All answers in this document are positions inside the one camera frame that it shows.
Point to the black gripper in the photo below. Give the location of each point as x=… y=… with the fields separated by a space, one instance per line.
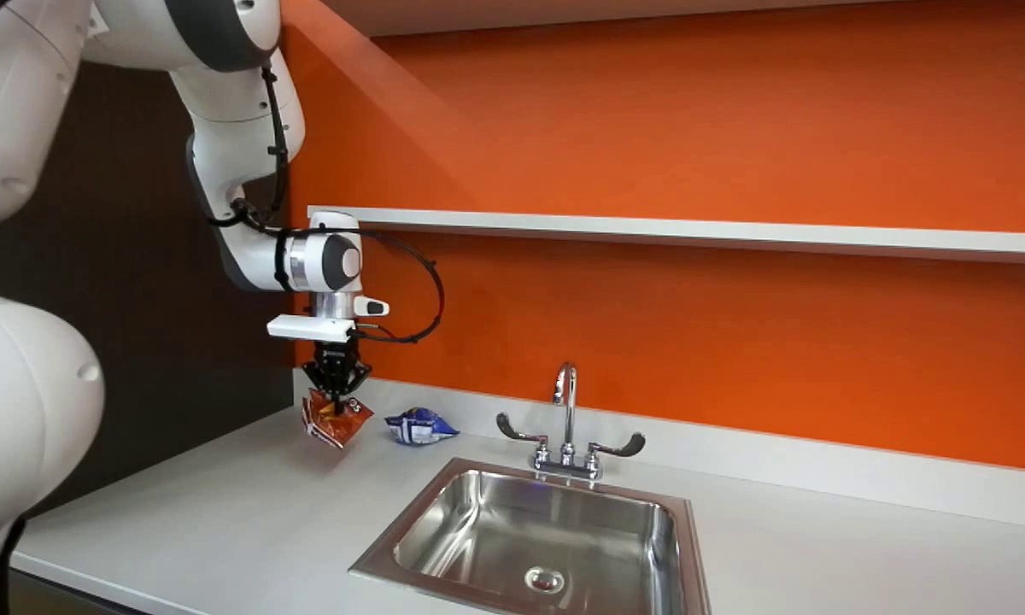
x=337 y=362

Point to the red snack packet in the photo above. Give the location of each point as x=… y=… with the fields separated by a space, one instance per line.
x=344 y=425

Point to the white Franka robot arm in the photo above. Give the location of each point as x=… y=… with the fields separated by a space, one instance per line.
x=35 y=387

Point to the blue snack packet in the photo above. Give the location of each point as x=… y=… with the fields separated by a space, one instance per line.
x=419 y=427

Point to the stainless steel sink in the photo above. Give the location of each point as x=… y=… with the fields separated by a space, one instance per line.
x=465 y=533

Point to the round sink drain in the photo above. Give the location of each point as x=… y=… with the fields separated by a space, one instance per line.
x=543 y=578

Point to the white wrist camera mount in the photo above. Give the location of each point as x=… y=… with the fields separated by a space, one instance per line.
x=308 y=330

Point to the white wall shelf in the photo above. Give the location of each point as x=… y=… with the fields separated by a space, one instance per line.
x=705 y=230

